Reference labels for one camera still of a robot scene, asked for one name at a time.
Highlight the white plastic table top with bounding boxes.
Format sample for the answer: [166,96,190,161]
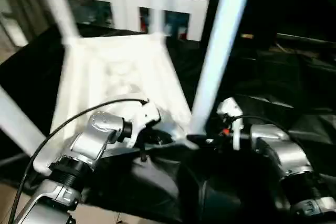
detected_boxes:
[33,33,203,175]

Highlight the white plastic table leg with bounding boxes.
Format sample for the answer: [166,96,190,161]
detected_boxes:
[33,0,82,47]
[0,85,48,155]
[150,0,169,39]
[188,0,256,135]

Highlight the black plastic mat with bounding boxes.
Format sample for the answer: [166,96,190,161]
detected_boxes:
[0,24,336,224]

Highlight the black cabinet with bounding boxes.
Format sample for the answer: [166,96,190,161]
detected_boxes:
[207,0,336,41]

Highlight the grey curtain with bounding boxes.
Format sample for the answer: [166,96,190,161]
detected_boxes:
[0,0,53,46]

